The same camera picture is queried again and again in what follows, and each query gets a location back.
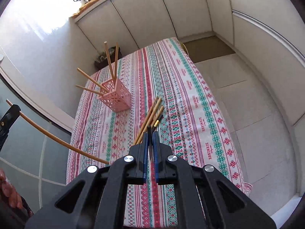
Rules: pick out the patterned red green tablecloth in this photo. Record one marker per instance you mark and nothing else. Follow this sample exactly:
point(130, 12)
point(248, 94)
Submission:
point(192, 124)

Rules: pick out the yellow cloth on counter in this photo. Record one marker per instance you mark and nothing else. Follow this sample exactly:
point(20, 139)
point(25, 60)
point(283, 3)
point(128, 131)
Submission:
point(84, 7)

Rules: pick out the bamboo chopstick leaning upright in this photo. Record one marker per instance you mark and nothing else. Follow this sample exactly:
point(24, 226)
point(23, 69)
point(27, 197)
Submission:
point(109, 60)

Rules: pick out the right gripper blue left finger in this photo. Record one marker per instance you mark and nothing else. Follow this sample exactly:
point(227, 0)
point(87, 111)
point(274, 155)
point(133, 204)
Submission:
point(145, 156)

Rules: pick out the dark trash bin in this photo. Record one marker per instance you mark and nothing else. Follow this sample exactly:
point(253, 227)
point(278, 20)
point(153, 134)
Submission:
point(102, 61)

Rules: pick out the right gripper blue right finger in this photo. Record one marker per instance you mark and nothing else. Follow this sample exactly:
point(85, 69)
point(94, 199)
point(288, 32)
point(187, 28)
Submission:
point(155, 154)

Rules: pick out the pink perforated utensil holder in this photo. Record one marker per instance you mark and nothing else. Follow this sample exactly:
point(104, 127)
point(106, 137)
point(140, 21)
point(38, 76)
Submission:
point(119, 98)

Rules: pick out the black chopstick gold band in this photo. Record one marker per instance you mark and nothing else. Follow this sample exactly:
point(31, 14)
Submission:
point(150, 131)

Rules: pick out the bamboo chopstick on table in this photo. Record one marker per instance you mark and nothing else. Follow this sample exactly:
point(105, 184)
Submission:
point(145, 121)
point(156, 118)
point(150, 119)

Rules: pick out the brown floor mat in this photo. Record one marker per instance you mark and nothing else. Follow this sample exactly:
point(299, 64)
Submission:
point(207, 48)

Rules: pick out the white kitchen cabinets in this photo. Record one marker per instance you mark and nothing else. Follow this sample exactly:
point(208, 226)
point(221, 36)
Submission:
point(220, 67)

